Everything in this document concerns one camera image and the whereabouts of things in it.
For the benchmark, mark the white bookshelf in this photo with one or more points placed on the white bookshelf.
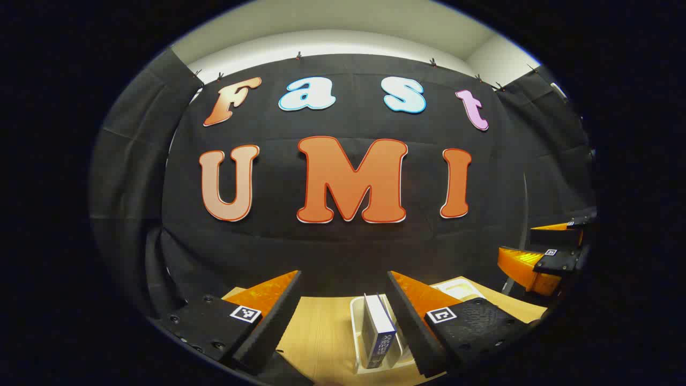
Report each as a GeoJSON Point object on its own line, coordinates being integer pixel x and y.
{"type": "Point", "coordinates": [358, 343]}

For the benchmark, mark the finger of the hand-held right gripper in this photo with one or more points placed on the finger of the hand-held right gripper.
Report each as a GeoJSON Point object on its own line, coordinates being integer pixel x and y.
{"type": "Point", "coordinates": [517, 262]}
{"type": "Point", "coordinates": [557, 237]}

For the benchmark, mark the blue cover book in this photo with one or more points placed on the blue cover book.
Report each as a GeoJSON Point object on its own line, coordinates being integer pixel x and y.
{"type": "Point", "coordinates": [381, 335]}

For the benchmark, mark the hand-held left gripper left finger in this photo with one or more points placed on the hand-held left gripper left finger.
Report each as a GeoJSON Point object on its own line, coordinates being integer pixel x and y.
{"type": "Point", "coordinates": [268, 327]}

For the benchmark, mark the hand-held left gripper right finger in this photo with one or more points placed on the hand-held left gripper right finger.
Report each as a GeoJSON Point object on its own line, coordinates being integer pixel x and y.
{"type": "Point", "coordinates": [415, 327]}

